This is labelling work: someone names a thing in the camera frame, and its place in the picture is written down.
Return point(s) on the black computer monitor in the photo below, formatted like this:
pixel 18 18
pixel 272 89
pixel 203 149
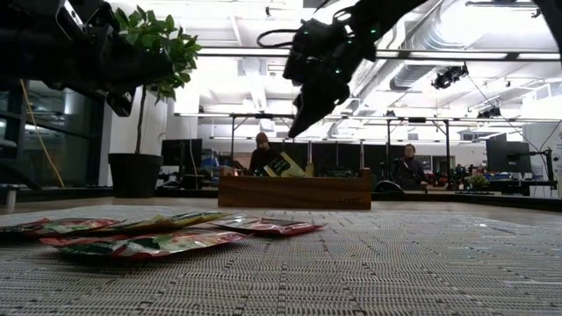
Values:
pixel 182 151
pixel 507 158

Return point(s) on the small potted plant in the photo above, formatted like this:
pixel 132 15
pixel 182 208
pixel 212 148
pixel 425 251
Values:
pixel 477 181

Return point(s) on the black ceiling spotlight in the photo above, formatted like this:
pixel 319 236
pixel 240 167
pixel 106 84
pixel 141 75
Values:
pixel 489 112
pixel 448 75

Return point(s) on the black overhead light bar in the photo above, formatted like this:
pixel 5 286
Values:
pixel 511 56

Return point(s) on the green leafy plant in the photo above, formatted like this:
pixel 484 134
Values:
pixel 162 48

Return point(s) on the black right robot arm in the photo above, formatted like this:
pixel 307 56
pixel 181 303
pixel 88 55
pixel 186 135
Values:
pixel 386 17

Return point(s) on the grey woven placemat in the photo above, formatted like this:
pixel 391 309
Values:
pixel 395 272

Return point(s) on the black plant pot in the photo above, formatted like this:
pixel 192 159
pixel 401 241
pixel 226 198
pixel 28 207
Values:
pixel 134 175

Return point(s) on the wooden tea box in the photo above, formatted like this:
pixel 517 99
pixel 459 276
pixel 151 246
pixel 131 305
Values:
pixel 294 193

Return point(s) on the white cylinder post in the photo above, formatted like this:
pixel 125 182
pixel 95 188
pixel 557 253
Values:
pixel 9 197

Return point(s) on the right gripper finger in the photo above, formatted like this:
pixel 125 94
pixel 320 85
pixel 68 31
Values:
pixel 318 107

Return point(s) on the person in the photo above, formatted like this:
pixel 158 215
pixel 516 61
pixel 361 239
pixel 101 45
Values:
pixel 262 153
pixel 408 169

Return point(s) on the black desk frame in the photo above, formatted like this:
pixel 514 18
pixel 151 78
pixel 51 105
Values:
pixel 417 119
pixel 246 116

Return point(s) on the red tea packet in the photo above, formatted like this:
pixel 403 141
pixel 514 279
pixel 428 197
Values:
pixel 61 226
pixel 145 246
pixel 268 227

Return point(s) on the black desk partition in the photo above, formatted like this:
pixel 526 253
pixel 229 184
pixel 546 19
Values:
pixel 342 158

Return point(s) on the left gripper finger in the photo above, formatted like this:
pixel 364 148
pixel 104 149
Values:
pixel 140 68
pixel 120 103

